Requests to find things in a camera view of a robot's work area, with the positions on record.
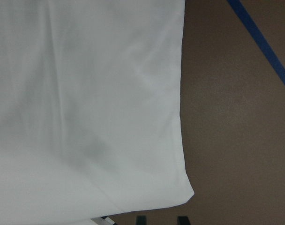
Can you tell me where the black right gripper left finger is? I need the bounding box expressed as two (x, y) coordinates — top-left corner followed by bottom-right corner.
(135, 216), (146, 225)

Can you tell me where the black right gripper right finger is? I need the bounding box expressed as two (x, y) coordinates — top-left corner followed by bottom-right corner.
(177, 216), (188, 225)

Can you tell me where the white long-sleeve printed shirt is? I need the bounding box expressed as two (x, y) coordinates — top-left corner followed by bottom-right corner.
(0, 0), (194, 225)

